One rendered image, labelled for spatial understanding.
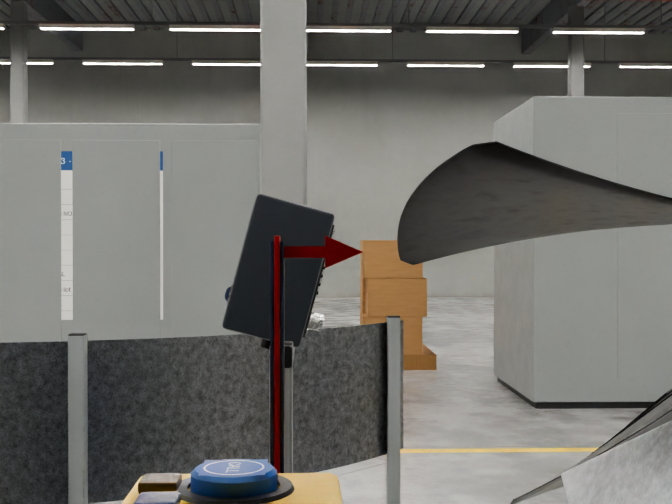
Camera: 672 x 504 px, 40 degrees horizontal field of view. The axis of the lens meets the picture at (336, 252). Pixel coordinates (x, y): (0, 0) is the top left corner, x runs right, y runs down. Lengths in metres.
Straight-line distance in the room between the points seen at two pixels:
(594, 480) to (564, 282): 6.12
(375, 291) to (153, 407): 6.44
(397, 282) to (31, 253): 3.50
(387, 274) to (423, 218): 8.04
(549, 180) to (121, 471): 1.93
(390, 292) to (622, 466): 8.03
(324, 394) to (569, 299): 4.39
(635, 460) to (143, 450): 1.81
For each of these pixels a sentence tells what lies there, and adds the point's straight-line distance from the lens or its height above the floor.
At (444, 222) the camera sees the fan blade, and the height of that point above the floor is 1.20.
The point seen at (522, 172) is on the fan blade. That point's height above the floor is 1.23.
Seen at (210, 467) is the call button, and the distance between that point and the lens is 0.44.
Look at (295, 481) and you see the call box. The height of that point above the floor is 1.07.
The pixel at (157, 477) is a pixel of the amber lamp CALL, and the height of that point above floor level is 1.08.
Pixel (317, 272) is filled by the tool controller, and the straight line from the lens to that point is 1.25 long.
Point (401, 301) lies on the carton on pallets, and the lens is 8.74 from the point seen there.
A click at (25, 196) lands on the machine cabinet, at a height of 1.53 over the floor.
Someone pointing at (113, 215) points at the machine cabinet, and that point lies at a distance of 6.77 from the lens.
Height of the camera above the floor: 1.19
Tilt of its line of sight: level
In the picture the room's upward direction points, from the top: straight up
